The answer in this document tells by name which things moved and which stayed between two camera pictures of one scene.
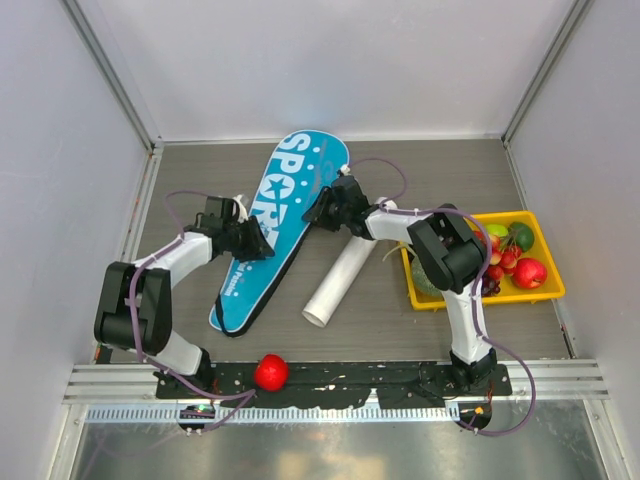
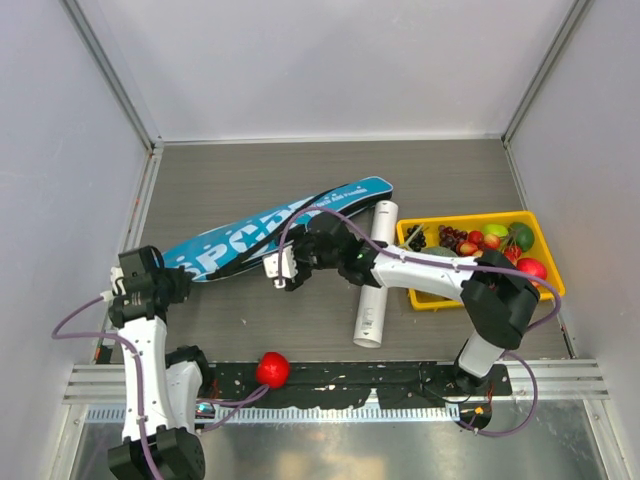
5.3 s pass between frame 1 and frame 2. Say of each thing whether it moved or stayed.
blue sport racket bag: moved
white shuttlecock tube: moved
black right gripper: moved
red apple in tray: stayed
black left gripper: moved
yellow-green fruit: stayed
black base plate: stayed
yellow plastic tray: stayed
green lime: stayed
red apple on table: stayed
